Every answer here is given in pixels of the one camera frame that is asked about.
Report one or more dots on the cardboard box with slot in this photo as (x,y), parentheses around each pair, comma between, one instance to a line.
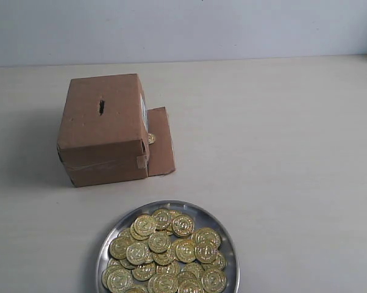
(103,135)

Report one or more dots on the gold coin beside box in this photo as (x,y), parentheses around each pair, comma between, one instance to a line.
(151,138)

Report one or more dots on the gold coin top of pile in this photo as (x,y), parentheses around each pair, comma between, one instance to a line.
(162,218)

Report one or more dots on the round steel plate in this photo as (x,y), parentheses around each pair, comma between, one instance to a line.
(201,217)

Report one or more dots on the gold coin upper right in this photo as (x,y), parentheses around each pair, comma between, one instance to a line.
(182,225)

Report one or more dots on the gold coin upper left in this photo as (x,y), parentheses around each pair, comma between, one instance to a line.
(145,225)

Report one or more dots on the gold coin middle right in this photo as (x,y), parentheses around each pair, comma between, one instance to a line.
(184,250)

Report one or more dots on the gold coin right stack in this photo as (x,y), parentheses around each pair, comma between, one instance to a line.
(206,252)

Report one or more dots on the gold coin left centre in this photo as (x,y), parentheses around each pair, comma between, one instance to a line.
(137,253)

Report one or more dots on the gold coin left edge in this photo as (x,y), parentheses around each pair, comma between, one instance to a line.
(118,247)

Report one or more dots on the gold coin lower right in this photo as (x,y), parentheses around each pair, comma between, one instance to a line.
(214,281)

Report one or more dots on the gold coin bottom centre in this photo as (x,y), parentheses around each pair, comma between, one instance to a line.
(165,283)

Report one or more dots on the gold coin lower left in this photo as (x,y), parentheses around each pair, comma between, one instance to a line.
(119,280)

